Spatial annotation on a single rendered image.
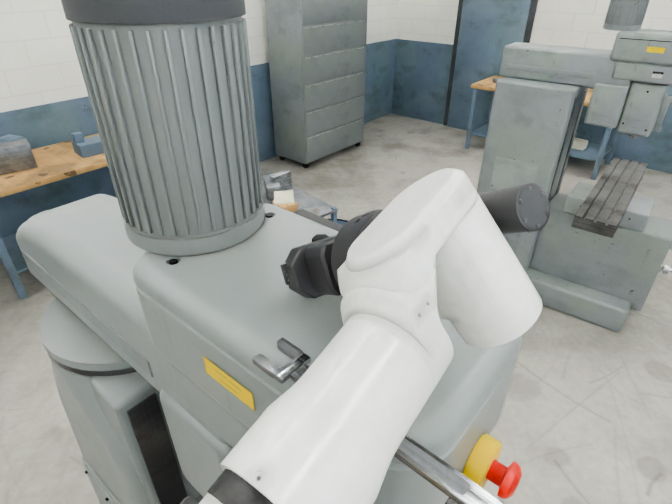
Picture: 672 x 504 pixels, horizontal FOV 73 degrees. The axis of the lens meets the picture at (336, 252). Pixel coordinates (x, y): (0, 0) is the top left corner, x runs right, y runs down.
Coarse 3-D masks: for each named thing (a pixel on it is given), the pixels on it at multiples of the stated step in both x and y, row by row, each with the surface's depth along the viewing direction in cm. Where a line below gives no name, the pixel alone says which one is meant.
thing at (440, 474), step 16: (288, 352) 45; (272, 368) 43; (288, 368) 43; (304, 368) 43; (400, 448) 36; (416, 448) 36; (416, 464) 35; (432, 464) 35; (448, 464) 35; (432, 480) 34; (448, 480) 34; (464, 480) 34; (448, 496) 33; (464, 496) 33; (480, 496) 33
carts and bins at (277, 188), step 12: (264, 180) 326; (276, 180) 320; (288, 180) 329; (264, 192) 329; (276, 192) 313; (288, 192) 313; (300, 192) 329; (276, 204) 300; (288, 204) 299; (300, 204) 312; (312, 204) 312; (324, 204) 312; (324, 216) 301; (336, 216) 309
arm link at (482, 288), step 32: (512, 192) 32; (544, 192) 33; (480, 224) 30; (512, 224) 32; (544, 224) 33; (448, 256) 30; (480, 256) 30; (512, 256) 31; (448, 288) 31; (480, 288) 30; (512, 288) 31; (480, 320) 31; (512, 320) 31
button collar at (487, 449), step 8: (480, 440) 49; (488, 440) 49; (496, 440) 49; (480, 448) 48; (488, 448) 48; (496, 448) 48; (472, 456) 48; (480, 456) 47; (488, 456) 47; (496, 456) 49; (472, 464) 47; (480, 464) 47; (488, 464) 47; (464, 472) 48; (472, 472) 47; (480, 472) 47; (472, 480) 47; (480, 480) 47
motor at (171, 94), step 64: (64, 0) 47; (128, 0) 45; (192, 0) 46; (128, 64) 48; (192, 64) 50; (128, 128) 52; (192, 128) 53; (128, 192) 57; (192, 192) 56; (256, 192) 64
